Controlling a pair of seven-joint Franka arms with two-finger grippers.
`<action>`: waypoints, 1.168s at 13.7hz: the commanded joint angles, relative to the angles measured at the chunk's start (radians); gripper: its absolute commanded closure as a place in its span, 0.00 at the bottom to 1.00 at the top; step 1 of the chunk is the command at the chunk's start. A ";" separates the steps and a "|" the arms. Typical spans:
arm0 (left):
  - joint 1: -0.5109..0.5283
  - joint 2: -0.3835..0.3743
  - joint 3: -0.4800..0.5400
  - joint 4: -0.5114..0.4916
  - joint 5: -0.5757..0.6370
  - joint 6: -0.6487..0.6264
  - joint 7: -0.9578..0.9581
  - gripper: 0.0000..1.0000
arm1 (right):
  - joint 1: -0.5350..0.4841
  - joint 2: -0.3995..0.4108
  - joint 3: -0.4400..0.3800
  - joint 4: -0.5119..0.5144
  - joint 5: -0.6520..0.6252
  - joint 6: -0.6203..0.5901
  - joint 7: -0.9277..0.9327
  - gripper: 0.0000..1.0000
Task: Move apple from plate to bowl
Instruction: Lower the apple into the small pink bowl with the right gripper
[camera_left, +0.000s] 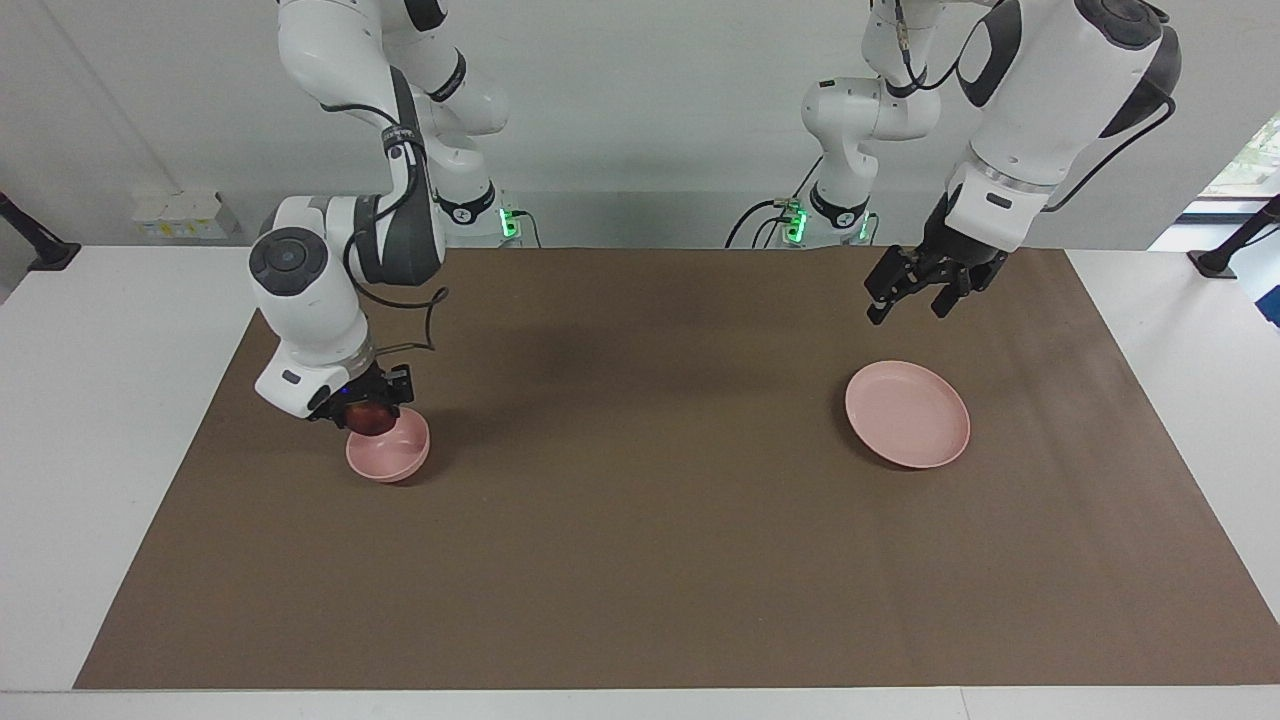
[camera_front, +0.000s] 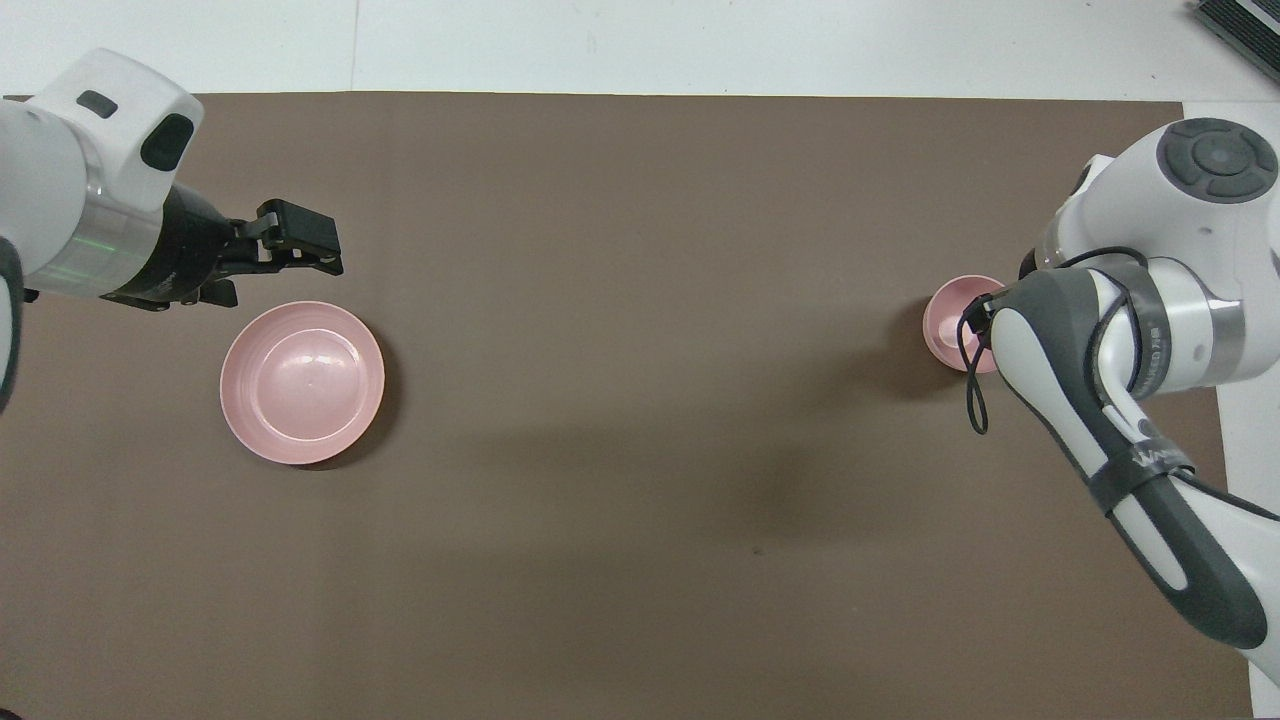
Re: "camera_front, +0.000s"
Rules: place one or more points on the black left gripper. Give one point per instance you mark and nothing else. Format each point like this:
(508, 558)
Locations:
(185, 255)

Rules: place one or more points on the brown table mat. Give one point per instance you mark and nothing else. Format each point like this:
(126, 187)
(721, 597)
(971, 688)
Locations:
(640, 500)

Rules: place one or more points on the pink bowl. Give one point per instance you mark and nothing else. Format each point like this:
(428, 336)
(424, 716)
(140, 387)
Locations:
(945, 320)

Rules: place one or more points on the pink plate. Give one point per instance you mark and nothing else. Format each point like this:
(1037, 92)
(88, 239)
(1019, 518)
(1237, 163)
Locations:
(300, 385)

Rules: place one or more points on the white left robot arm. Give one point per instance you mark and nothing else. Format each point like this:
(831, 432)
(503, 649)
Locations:
(60, 170)

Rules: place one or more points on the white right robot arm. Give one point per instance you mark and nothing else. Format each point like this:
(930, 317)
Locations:
(1200, 250)

